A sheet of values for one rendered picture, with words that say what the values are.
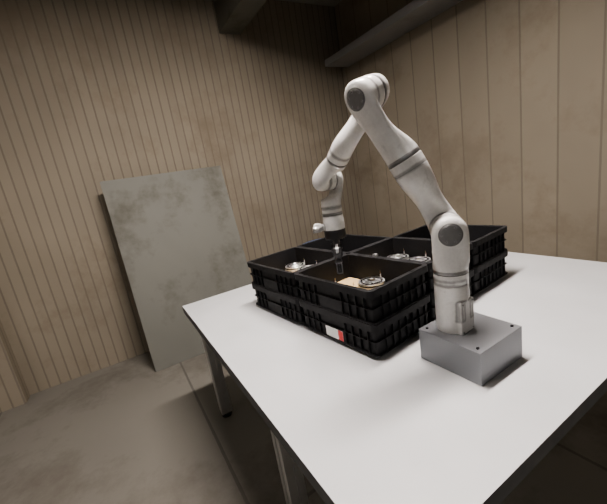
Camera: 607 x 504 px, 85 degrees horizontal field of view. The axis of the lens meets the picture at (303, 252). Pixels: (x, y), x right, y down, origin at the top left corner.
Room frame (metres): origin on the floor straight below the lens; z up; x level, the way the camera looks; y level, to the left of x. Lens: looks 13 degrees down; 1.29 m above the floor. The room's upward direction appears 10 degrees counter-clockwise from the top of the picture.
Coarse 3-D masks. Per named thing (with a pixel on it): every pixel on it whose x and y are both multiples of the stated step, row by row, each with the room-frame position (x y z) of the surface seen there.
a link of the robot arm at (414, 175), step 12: (420, 156) 0.87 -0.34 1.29; (396, 168) 0.88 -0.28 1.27; (408, 168) 0.87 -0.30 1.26; (420, 168) 0.86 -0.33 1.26; (396, 180) 0.91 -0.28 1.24; (408, 180) 0.87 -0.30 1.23; (420, 180) 0.87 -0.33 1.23; (432, 180) 0.88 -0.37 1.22; (408, 192) 0.90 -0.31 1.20; (420, 192) 0.89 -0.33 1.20; (432, 192) 0.89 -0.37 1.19; (420, 204) 0.91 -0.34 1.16; (432, 204) 0.90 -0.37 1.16; (444, 204) 0.90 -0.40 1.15; (432, 216) 0.91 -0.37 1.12
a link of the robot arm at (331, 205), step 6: (336, 174) 1.13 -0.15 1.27; (342, 180) 1.14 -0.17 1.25; (336, 186) 1.14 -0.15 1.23; (342, 186) 1.14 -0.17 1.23; (330, 192) 1.17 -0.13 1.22; (336, 192) 1.14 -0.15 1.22; (324, 198) 1.15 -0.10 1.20; (330, 198) 1.13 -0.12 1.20; (336, 198) 1.12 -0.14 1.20; (324, 204) 1.13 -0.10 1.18; (330, 204) 1.12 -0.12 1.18; (336, 204) 1.12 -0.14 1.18; (324, 210) 1.13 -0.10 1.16; (330, 210) 1.12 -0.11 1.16; (336, 210) 1.12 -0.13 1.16
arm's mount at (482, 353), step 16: (480, 320) 0.89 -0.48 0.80; (496, 320) 0.87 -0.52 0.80; (432, 336) 0.86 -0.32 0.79; (448, 336) 0.83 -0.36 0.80; (464, 336) 0.82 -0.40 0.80; (480, 336) 0.81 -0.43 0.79; (496, 336) 0.80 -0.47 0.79; (512, 336) 0.80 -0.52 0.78; (432, 352) 0.86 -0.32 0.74; (448, 352) 0.81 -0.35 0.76; (464, 352) 0.77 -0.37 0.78; (480, 352) 0.74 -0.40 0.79; (496, 352) 0.77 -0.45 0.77; (512, 352) 0.80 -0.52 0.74; (448, 368) 0.82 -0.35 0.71; (464, 368) 0.77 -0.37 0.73; (480, 368) 0.73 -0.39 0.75; (496, 368) 0.76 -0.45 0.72; (480, 384) 0.74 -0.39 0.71
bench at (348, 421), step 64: (512, 256) 1.66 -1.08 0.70; (192, 320) 1.54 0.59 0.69; (256, 320) 1.39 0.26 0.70; (512, 320) 1.03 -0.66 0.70; (576, 320) 0.96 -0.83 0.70; (256, 384) 0.91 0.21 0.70; (320, 384) 0.85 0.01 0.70; (384, 384) 0.81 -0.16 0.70; (448, 384) 0.76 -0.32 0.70; (512, 384) 0.72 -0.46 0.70; (576, 384) 0.69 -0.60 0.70; (320, 448) 0.62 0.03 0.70; (384, 448) 0.60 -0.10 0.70; (448, 448) 0.57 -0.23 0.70; (512, 448) 0.55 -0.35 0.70
